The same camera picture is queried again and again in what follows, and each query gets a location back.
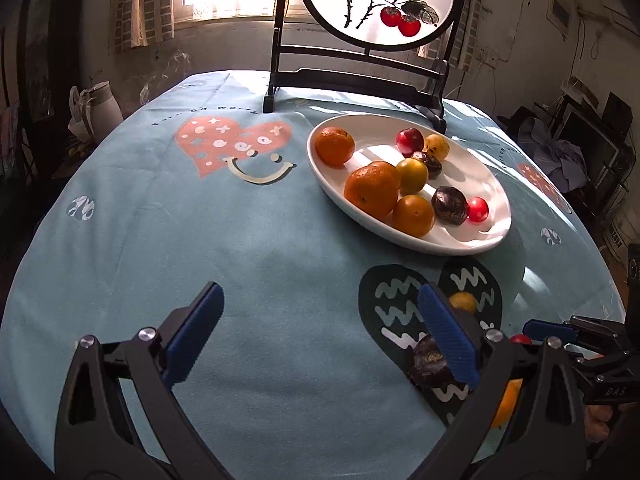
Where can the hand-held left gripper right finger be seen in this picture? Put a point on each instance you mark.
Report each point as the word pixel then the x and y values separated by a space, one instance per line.
pixel 447 332

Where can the small yellow citrus fruit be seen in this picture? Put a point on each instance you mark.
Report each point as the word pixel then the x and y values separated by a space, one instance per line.
pixel 462 302

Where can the white plastic bag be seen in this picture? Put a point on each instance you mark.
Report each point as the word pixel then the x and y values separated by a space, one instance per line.
pixel 77 120

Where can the white jug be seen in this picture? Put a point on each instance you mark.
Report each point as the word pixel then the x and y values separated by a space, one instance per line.
pixel 102 107

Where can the pile of grey clothes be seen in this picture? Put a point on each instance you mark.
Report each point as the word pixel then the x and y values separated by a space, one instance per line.
pixel 560 157

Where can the small orange citrus fruit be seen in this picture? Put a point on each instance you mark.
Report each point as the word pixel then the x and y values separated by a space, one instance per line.
pixel 506 405

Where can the large orange mandarin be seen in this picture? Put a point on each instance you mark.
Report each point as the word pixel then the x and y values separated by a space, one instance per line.
pixel 372 188

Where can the dark wooden cabinet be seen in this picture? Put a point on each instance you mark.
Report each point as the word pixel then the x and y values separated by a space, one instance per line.
pixel 45 50

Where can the red plum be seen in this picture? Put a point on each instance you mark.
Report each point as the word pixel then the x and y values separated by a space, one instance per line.
pixel 410 141

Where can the brick pattern curtain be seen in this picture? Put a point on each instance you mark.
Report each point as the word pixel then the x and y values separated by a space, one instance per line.
pixel 467 45
pixel 145 5

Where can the white oval plate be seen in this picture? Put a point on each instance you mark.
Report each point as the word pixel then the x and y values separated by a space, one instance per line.
pixel 470 240

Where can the dark wrinkled passion fruit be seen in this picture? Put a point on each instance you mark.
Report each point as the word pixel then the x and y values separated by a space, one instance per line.
pixel 427 360
pixel 432 165
pixel 449 205

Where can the wall vent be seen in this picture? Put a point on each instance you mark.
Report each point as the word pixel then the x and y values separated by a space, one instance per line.
pixel 559 12

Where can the white bucket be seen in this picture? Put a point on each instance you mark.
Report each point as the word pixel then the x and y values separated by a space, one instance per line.
pixel 617 232

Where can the person's right hand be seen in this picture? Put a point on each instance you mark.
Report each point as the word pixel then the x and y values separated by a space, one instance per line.
pixel 597 422

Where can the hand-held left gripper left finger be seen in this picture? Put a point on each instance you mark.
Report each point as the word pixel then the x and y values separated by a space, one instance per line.
pixel 195 335

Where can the light blue printed tablecloth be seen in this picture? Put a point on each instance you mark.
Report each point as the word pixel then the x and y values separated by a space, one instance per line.
pixel 200 240

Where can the yellow-green citrus fruit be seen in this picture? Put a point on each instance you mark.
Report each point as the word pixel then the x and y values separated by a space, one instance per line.
pixel 412 175

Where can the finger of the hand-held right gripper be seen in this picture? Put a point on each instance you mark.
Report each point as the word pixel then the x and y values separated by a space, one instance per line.
pixel 600 365
pixel 545 330

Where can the red cherry tomato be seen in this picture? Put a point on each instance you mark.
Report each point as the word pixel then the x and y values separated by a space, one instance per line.
pixel 477 209
pixel 521 339

